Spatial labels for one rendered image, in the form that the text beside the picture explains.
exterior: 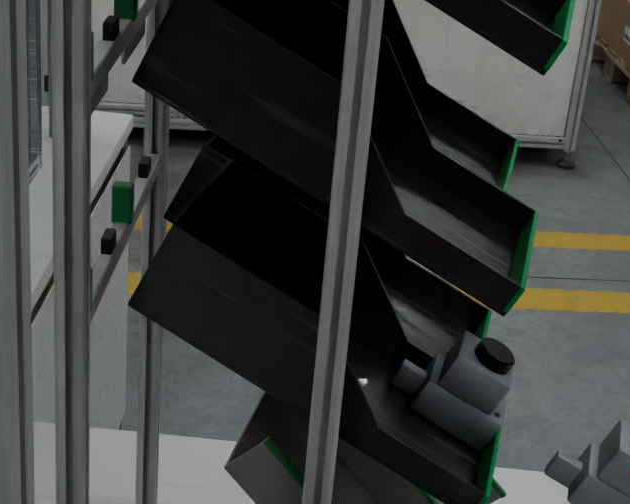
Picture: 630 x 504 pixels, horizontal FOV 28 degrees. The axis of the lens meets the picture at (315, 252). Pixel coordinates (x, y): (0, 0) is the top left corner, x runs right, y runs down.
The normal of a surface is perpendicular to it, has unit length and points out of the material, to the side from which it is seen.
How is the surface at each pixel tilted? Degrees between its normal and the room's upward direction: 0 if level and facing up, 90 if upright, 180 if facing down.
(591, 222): 0
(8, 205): 90
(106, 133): 0
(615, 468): 90
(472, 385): 90
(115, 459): 0
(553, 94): 90
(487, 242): 25
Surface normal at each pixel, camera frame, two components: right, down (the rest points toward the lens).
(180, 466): 0.08, -0.90
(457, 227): 0.48, -0.74
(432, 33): 0.07, 0.43
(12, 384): 1.00, 0.10
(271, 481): -0.22, 0.40
